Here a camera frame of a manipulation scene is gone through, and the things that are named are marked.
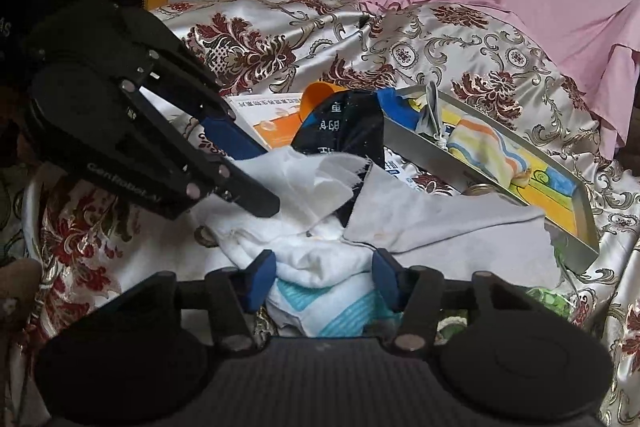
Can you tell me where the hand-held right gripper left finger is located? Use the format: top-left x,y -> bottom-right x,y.
150,249 -> 277,354

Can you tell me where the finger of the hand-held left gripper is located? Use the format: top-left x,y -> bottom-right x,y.
121,81 -> 281,219
140,41 -> 269,161

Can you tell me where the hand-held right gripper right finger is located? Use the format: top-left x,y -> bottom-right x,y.
371,248 -> 497,353

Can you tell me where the white cloth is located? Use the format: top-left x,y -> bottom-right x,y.
190,146 -> 374,295

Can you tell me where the white teal towel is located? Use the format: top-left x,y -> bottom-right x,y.
265,279 -> 402,339

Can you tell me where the grey cloth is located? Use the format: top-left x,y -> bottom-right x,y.
342,166 -> 562,279

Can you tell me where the orange cloth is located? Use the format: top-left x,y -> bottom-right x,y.
300,82 -> 344,128

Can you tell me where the black printed cloth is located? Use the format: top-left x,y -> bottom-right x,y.
291,89 -> 387,168

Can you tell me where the grey metal tray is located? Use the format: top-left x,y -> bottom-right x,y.
382,83 -> 601,276

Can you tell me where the orange white booklet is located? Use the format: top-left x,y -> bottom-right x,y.
227,94 -> 307,151

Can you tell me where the blue white packet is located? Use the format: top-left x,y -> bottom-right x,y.
384,156 -> 417,188

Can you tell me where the striped pastel towel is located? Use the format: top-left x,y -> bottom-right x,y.
446,117 -> 532,188

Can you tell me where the green packet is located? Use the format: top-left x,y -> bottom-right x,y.
526,286 -> 572,319

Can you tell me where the blue cloth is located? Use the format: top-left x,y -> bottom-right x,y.
376,88 -> 426,134

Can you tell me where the grey sock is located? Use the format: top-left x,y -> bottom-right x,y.
417,79 -> 449,144

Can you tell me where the floral satin blanket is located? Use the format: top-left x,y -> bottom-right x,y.
0,0 -> 640,427

